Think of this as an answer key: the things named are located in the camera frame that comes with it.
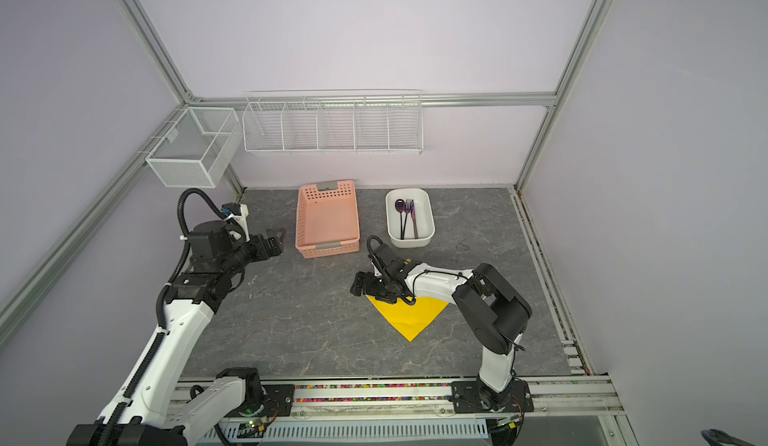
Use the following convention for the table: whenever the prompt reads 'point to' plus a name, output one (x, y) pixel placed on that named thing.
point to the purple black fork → (406, 210)
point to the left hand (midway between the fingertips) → (269, 236)
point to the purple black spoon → (399, 207)
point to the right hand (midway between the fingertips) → (361, 295)
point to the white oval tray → (423, 214)
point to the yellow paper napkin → (410, 318)
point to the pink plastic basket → (327, 222)
